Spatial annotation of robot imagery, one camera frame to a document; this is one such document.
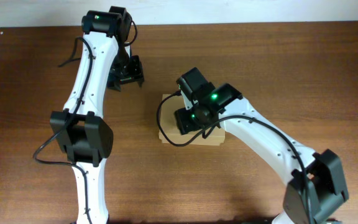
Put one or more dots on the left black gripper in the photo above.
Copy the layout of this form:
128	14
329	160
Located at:
127	78

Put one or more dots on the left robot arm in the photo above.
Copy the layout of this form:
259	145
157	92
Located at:
106	62

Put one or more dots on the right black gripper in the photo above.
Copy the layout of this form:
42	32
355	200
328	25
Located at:
183	121

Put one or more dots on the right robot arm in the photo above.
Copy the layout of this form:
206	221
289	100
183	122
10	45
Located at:
315	182

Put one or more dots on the cardboard box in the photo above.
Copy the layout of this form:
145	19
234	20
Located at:
169	126

